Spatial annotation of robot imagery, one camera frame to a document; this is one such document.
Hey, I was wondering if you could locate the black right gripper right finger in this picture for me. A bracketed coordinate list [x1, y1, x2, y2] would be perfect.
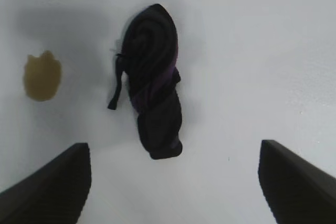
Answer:
[258, 140, 336, 224]

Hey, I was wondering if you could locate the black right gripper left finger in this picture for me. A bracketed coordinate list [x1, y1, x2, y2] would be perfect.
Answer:
[0, 142, 93, 224]

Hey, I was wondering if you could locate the black purple cloth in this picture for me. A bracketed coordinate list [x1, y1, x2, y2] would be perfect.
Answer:
[107, 3, 184, 161]

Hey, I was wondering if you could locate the brown liquid spill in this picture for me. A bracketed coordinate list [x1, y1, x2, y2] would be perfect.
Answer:
[23, 50, 62, 103]

